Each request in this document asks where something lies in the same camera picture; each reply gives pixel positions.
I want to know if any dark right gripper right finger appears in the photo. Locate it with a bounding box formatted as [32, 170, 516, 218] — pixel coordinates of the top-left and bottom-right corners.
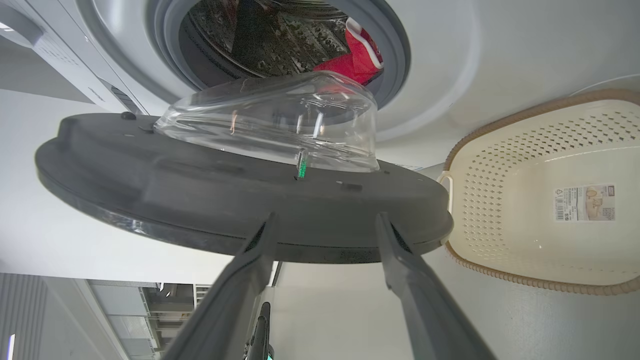
[375, 211, 498, 360]

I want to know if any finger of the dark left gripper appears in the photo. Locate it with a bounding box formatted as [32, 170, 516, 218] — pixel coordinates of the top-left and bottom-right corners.
[245, 301, 275, 360]

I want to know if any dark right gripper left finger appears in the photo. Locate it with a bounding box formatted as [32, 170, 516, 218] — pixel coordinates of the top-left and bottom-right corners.
[160, 212, 277, 360]

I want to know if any dark grey washing machine door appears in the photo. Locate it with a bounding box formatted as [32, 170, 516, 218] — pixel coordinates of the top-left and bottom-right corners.
[35, 70, 455, 264]

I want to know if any red garment with white trim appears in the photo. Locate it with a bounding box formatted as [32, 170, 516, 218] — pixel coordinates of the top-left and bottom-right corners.
[313, 16, 385, 86]

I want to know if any cream laundry basket brown rim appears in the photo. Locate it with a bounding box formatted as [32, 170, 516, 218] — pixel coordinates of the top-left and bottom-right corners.
[437, 89, 640, 296]

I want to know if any paper label sticker in basket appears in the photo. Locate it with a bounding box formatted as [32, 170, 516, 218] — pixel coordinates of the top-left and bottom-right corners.
[553, 184, 616, 222]

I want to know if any white washing machine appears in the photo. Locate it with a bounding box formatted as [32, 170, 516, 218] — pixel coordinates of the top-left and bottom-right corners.
[0, 0, 640, 171]

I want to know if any grey rubber door gasket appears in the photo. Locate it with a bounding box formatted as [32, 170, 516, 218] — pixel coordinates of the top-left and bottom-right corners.
[145, 0, 412, 111]

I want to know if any steel washing machine drum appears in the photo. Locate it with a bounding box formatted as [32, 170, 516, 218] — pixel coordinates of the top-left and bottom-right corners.
[178, 0, 386, 88]

